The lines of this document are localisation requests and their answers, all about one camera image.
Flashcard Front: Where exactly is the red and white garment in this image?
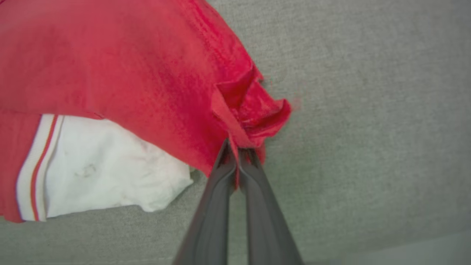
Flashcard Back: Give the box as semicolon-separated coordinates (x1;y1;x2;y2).
0;0;292;223

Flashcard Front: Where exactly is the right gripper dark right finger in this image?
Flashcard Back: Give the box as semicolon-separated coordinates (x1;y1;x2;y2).
238;147;304;265

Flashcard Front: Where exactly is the grey fabric sofa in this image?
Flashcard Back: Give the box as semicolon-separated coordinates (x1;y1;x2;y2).
0;0;471;265

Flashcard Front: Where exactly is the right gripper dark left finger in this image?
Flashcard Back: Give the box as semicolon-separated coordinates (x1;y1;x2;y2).
172;139;237;265

